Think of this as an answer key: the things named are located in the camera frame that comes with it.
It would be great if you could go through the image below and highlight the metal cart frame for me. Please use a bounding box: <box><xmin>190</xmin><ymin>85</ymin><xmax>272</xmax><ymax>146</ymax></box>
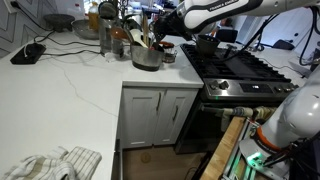
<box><xmin>221</xmin><ymin>119</ymin><xmax>268</xmax><ymax>180</ymax></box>

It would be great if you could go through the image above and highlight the dark cabinet door handle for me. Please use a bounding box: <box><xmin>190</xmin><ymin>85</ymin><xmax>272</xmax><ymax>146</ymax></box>
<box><xmin>171</xmin><ymin>105</ymin><xmax>180</xmax><ymax>123</ymax></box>
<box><xmin>155</xmin><ymin>92</ymin><xmax>163</xmax><ymax>113</ymax></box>

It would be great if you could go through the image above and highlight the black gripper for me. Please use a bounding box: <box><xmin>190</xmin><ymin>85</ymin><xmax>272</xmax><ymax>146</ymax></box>
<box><xmin>151</xmin><ymin>13</ymin><xmax>194</xmax><ymax>43</ymax></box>

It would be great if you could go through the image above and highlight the short white cord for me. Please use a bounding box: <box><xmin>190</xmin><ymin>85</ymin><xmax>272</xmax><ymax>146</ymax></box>
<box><xmin>22</xmin><ymin>43</ymin><xmax>30</xmax><ymax>58</ymax></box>

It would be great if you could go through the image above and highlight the wooden bench top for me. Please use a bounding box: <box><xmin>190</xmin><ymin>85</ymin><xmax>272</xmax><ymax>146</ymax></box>
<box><xmin>199</xmin><ymin>116</ymin><xmax>247</xmax><ymax>180</ymax></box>

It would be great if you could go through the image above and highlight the silver oven door handle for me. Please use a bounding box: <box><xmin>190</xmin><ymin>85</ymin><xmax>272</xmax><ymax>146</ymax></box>
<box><xmin>199</xmin><ymin>105</ymin><xmax>225</xmax><ymax>116</ymax></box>

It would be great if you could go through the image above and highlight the black griddle plate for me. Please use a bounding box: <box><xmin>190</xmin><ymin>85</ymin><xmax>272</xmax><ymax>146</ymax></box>
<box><xmin>208</xmin><ymin>49</ymin><xmax>264</xmax><ymax>80</ymax></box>

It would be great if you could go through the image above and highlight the clear bottle red cap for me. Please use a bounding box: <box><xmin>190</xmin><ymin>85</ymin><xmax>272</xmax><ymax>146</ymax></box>
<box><xmin>72</xmin><ymin>3</ymin><xmax>86</xmax><ymax>22</ymax></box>

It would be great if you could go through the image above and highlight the metal bowl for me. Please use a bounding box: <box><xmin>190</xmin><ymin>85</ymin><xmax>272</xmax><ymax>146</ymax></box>
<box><xmin>71</xmin><ymin>19</ymin><xmax>100</xmax><ymax>41</ymax></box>

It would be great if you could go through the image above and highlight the black stone bowl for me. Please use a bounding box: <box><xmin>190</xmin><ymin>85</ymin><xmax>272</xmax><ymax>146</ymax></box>
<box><xmin>43</xmin><ymin>13</ymin><xmax>76</xmax><ymax>33</ymax></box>

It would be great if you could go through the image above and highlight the metal utensil holder bucket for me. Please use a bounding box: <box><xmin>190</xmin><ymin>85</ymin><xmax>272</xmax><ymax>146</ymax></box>
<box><xmin>129</xmin><ymin>43</ymin><xmax>165</xmax><ymax>72</ymax></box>

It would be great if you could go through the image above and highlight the white wall outlet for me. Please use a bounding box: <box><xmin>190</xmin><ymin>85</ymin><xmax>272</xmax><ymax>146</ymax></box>
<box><xmin>2</xmin><ymin>0</ymin><xmax>18</xmax><ymax>14</ymax></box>

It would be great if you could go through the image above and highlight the striped kitchen towel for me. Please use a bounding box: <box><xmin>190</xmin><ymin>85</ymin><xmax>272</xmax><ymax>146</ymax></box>
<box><xmin>0</xmin><ymin>145</ymin><xmax>103</xmax><ymax>180</ymax></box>

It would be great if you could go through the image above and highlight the tall glass jar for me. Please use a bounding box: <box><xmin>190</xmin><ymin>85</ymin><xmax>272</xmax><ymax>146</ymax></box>
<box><xmin>98</xmin><ymin>17</ymin><xmax>114</xmax><ymax>56</ymax></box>

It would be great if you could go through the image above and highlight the black power cable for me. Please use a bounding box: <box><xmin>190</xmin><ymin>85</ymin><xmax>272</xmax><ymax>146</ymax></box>
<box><xmin>11</xmin><ymin>1</ymin><xmax>101</xmax><ymax>48</ymax></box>
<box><xmin>42</xmin><ymin>49</ymin><xmax>103</xmax><ymax>58</ymax></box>

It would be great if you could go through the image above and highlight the round brass floor cover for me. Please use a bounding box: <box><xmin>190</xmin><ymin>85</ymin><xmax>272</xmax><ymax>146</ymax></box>
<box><xmin>139</xmin><ymin>152</ymin><xmax>152</xmax><ymax>164</ymax></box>

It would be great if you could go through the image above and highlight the black flat box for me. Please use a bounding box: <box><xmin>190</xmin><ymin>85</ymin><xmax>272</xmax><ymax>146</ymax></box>
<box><xmin>9</xmin><ymin>42</ymin><xmax>47</xmax><ymax>66</ymax></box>

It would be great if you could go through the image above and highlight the white cabinet door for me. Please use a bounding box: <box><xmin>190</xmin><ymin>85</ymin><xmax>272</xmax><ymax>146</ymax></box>
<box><xmin>153</xmin><ymin>88</ymin><xmax>200</xmax><ymax>147</ymax></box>
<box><xmin>121</xmin><ymin>87</ymin><xmax>165</xmax><ymax>149</ymax></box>

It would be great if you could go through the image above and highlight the dark cooking pot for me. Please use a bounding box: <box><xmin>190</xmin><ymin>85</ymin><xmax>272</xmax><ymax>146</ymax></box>
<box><xmin>195</xmin><ymin>34</ymin><xmax>221</xmax><ymax>56</ymax></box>

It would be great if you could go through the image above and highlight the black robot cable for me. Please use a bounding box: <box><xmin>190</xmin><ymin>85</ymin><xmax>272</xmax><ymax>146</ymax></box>
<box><xmin>297</xmin><ymin>5</ymin><xmax>320</xmax><ymax>68</ymax></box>
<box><xmin>263</xmin><ymin>131</ymin><xmax>320</xmax><ymax>168</ymax></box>
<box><xmin>221</xmin><ymin>13</ymin><xmax>288</xmax><ymax>63</ymax></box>

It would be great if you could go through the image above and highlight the wooden utensil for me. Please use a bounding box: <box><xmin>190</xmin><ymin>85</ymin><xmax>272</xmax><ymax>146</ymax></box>
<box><xmin>141</xmin><ymin>11</ymin><xmax>151</xmax><ymax>48</ymax></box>

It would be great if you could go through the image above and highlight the orange bottle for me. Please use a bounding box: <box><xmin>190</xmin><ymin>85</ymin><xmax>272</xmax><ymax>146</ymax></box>
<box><xmin>87</xmin><ymin>1</ymin><xmax>100</xmax><ymax>33</ymax></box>

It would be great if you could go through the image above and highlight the white flat box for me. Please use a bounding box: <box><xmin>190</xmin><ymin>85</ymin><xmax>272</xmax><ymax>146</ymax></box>
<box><xmin>288</xmin><ymin>54</ymin><xmax>314</xmax><ymax>78</ymax></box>

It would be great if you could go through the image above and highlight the black ladle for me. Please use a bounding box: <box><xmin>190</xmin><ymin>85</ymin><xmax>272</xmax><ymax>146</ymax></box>
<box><xmin>98</xmin><ymin>0</ymin><xmax>118</xmax><ymax>20</ymax></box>

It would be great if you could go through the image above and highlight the black gas range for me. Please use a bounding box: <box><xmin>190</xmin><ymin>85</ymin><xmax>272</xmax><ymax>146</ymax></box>
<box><xmin>174</xmin><ymin>42</ymin><xmax>300</xmax><ymax>155</ymax></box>

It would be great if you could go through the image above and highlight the white spoon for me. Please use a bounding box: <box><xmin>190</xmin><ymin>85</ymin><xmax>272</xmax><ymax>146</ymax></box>
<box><xmin>128</xmin><ymin>28</ymin><xmax>149</xmax><ymax>49</ymax></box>

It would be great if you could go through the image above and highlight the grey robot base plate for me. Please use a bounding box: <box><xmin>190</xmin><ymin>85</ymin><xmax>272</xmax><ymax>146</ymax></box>
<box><xmin>238</xmin><ymin>138</ymin><xmax>291</xmax><ymax>180</ymax></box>

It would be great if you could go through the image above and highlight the beige hanging dish towel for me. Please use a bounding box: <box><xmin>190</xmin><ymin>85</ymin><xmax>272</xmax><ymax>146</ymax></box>
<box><xmin>220</xmin><ymin>105</ymin><xmax>279</xmax><ymax>133</ymax></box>

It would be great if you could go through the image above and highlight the glass jar brown lid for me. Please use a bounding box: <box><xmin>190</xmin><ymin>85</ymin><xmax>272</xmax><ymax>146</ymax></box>
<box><xmin>109</xmin><ymin>27</ymin><xmax>126</xmax><ymax>60</ymax></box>

